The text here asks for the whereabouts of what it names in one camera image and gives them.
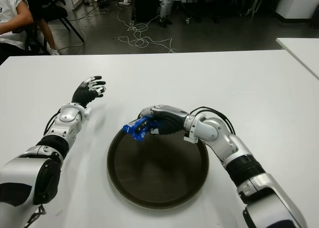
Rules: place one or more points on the right robot hand black silver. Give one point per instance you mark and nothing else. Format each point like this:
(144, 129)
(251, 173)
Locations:
(169, 118)

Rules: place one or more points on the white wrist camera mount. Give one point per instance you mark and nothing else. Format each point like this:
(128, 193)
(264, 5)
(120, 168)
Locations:
(191, 139)
(87, 112)

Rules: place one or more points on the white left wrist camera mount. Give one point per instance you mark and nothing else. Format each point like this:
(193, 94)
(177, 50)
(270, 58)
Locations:
(87, 112)

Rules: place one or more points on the person in white t-shirt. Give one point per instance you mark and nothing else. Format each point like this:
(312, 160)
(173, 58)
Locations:
(10, 19)

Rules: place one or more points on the left robot arm silver black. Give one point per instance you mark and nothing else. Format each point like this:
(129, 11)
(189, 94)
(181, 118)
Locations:
(30, 173)

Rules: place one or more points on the blue Oreo cookie package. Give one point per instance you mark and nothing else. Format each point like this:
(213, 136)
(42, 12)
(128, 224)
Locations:
(138, 129)

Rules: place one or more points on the white side table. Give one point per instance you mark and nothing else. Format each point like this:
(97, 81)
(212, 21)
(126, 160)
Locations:
(302, 51)

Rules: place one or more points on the black office chair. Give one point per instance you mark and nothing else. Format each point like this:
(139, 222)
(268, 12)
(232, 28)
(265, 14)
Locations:
(54, 11)

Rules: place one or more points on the left robot hand black silver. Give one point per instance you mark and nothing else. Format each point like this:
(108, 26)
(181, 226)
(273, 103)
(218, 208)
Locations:
(83, 93)

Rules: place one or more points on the black cabinet on wheels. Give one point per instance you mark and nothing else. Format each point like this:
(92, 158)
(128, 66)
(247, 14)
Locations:
(145, 4)

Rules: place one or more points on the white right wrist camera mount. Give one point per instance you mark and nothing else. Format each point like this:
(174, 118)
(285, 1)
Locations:
(191, 139)

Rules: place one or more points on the round dark brown tray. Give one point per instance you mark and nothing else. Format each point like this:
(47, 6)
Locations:
(159, 173)

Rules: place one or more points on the right robot arm silver black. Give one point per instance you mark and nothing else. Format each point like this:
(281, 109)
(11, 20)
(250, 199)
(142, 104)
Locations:
(239, 150)

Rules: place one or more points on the white cabinet black base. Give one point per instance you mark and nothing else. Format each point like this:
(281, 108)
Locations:
(299, 2)

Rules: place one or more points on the humanoid robot legs silver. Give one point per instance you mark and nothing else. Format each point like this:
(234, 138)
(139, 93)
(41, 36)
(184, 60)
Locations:
(165, 6)

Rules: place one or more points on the white power strip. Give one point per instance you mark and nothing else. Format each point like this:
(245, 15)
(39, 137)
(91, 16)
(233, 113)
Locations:
(124, 2)

